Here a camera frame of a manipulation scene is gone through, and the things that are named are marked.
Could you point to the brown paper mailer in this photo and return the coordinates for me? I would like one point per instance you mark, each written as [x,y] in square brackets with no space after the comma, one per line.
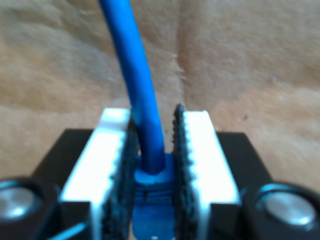
[250,75]

